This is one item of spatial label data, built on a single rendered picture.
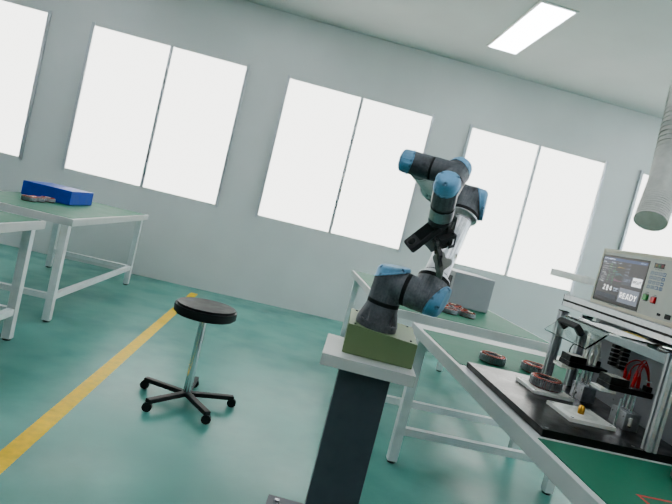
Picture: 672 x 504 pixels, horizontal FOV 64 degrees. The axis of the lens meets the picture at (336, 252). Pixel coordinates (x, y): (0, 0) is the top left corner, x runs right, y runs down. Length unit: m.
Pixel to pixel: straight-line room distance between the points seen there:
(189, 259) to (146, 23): 2.67
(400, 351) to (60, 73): 5.72
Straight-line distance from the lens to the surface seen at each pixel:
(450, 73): 6.72
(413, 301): 1.84
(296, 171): 6.29
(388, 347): 1.87
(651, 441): 1.79
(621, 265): 2.10
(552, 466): 1.50
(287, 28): 6.60
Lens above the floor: 1.19
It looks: 4 degrees down
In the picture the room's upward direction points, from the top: 14 degrees clockwise
